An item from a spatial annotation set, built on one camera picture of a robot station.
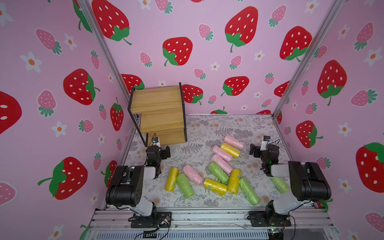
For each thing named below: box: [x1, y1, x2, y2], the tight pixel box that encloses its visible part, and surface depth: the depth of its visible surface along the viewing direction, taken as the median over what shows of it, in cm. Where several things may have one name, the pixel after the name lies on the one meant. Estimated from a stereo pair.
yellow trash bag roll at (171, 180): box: [165, 167, 180, 192], surface depth 87 cm
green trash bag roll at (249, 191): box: [239, 177, 260, 206], surface depth 82 cm
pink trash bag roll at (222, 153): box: [212, 145, 233, 163], surface depth 97 cm
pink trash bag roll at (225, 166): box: [211, 154, 233, 174], surface depth 93 cm
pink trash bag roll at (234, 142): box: [224, 135, 245, 150], surface depth 102 cm
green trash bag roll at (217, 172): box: [208, 162, 230, 184], surface depth 88 cm
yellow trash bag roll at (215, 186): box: [203, 178, 228, 196], surface depth 83 cm
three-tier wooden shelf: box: [127, 82, 188, 148], surface depth 90 cm
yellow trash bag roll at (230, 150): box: [220, 143, 241, 159], surface depth 98 cm
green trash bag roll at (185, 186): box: [176, 173, 195, 199], surface depth 85 cm
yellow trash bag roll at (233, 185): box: [227, 168, 242, 195], surface depth 85 cm
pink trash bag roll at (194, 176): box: [182, 164, 205, 186], surface depth 86 cm
